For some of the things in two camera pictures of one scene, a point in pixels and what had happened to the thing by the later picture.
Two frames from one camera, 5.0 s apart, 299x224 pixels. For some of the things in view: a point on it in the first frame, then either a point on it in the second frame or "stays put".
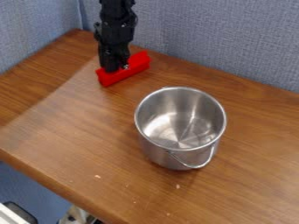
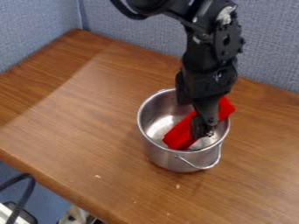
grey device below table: x=13 y=214 stays put
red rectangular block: x=138 y=63 → x=180 y=135
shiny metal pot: x=180 y=122 stays put
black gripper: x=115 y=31 → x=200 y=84
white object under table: x=78 y=216 stays put
